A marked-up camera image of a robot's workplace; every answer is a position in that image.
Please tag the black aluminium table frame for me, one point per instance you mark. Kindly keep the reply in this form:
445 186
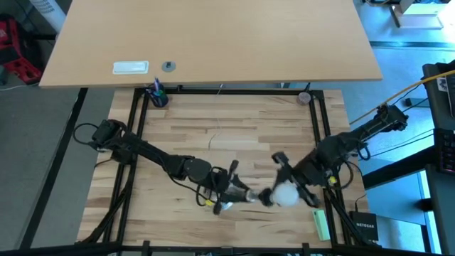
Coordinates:
245 91

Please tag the dark blue pen cup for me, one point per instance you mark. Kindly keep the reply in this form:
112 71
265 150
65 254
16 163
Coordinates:
159 101

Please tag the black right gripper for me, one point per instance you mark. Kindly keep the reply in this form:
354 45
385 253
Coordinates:
302 174

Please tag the red tool box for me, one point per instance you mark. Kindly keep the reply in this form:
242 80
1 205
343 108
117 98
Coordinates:
17 60

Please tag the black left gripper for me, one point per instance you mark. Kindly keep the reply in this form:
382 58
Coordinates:
218 185

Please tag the light green block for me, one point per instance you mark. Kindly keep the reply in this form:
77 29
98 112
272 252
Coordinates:
321 225

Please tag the black Netgear router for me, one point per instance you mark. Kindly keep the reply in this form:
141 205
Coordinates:
364 225

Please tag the black keyboard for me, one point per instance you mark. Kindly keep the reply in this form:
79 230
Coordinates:
446 151

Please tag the white rectangular box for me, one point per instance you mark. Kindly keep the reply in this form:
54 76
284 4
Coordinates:
131 67

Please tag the black floor strip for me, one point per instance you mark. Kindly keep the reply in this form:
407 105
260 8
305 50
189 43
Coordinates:
53 170

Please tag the white floor stand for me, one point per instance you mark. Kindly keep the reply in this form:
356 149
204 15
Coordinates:
419 17

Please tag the white light bulb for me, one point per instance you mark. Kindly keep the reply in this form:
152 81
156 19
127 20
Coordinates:
286 193

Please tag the blue pen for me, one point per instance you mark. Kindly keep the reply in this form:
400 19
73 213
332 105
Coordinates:
156 84

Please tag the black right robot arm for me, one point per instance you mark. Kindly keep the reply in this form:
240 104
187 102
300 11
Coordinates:
373 128

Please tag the black side desk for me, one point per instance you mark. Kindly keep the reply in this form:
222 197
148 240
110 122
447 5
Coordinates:
440 213

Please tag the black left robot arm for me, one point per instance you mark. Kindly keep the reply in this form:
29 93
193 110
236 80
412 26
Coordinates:
153 153

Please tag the green marker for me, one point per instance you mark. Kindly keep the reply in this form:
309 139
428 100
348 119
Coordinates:
160 95

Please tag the large beige table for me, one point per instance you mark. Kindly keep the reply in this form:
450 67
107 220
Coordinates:
213 35

